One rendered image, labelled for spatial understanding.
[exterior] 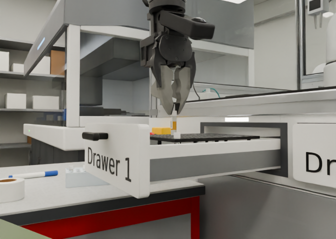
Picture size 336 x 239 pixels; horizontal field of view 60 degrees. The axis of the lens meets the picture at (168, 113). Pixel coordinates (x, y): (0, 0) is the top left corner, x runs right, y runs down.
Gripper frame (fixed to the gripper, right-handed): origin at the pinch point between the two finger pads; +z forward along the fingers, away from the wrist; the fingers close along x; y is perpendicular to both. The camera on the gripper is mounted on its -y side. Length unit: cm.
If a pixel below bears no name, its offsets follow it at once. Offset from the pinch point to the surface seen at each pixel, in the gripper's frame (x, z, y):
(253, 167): -14.3, 12.0, -5.4
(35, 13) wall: -29, -158, 425
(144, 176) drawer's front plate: 10.3, 10.4, -7.1
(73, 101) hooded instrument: -2, -6, 87
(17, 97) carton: 0, -30, 383
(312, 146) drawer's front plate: -20.8, 7.8, -13.7
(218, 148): -5.7, 7.6, -5.2
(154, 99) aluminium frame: -23, -5, 50
